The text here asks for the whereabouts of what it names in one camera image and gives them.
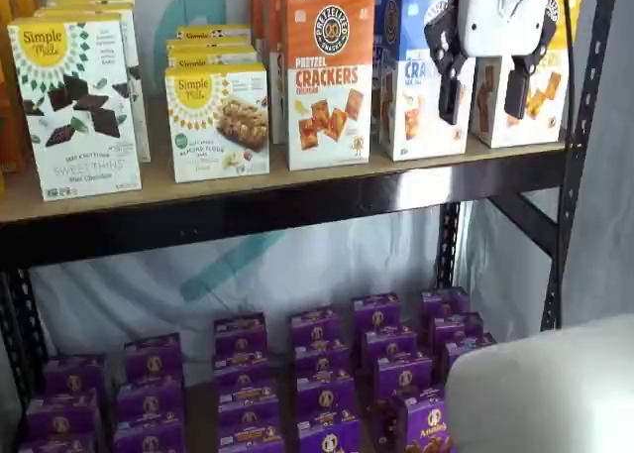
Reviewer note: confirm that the orange pretzel crackers box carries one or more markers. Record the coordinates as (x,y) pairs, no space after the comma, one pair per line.
(327,76)
(256,7)
(272,51)

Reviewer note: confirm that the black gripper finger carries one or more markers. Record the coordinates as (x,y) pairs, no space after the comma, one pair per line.
(517,91)
(448,86)

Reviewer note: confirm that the Simple Mills almond bars box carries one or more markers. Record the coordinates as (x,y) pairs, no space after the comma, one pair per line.
(213,56)
(213,31)
(218,126)
(208,40)

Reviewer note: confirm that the dark metal shelving frame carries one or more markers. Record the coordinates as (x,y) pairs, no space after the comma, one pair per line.
(297,215)

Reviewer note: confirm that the purple Annie's snack box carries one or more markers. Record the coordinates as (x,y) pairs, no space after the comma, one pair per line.
(322,359)
(74,376)
(62,416)
(376,313)
(455,329)
(57,445)
(247,398)
(153,356)
(389,344)
(148,440)
(329,435)
(460,351)
(445,303)
(403,376)
(240,334)
(151,401)
(250,425)
(426,423)
(315,326)
(252,447)
(242,371)
(325,393)

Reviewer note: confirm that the purple Annie's snack boxes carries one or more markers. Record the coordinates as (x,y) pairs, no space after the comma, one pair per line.
(200,413)

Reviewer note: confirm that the yellow pretzel crackers box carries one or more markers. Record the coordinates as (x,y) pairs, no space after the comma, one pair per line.
(495,106)

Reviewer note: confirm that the wooden shelf board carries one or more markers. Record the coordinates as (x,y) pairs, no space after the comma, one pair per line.
(198,195)

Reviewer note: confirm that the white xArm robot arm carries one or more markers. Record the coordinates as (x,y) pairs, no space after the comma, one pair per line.
(545,383)

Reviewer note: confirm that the white backdrop sheet teal logo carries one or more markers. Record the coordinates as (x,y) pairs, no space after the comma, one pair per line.
(148,284)

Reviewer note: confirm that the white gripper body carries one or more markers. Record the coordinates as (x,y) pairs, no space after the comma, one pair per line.
(500,12)

